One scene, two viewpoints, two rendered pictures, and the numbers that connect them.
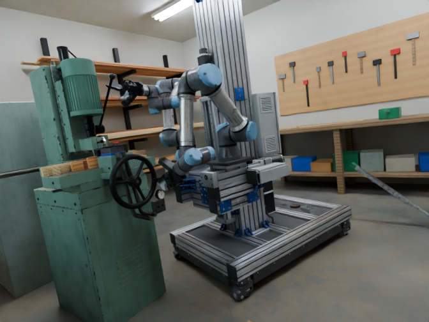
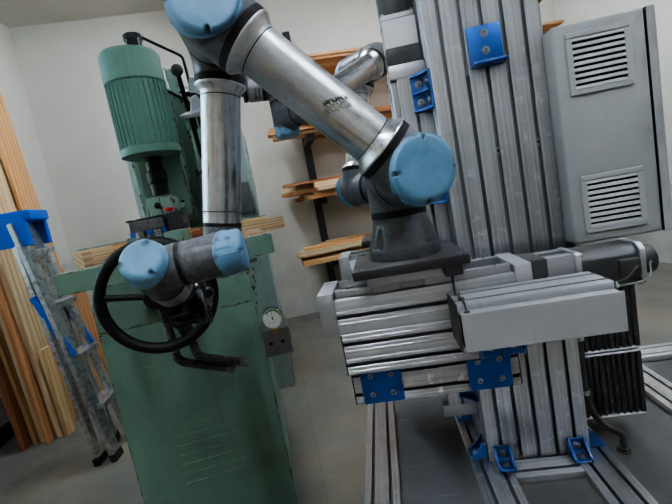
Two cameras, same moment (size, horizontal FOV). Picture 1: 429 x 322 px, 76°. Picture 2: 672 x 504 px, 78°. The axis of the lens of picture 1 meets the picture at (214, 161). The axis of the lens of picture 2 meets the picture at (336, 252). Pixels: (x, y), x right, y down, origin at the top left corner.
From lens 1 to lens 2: 114 cm
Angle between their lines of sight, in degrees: 41
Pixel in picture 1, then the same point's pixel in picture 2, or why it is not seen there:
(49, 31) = (294, 19)
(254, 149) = (545, 217)
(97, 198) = (130, 315)
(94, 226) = (127, 366)
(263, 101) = (586, 50)
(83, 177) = not seen: hidden behind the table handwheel
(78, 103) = (120, 136)
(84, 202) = not seen: hidden behind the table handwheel
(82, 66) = (115, 62)
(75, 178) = (84, 278)
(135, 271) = (218, 460)
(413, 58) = not seen: outside the picture
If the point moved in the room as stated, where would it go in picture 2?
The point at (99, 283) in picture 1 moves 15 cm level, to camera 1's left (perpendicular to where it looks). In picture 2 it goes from (139, 468) to (119, 454)
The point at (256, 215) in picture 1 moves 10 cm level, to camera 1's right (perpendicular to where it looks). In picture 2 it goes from (547, 417) to (593, 425)
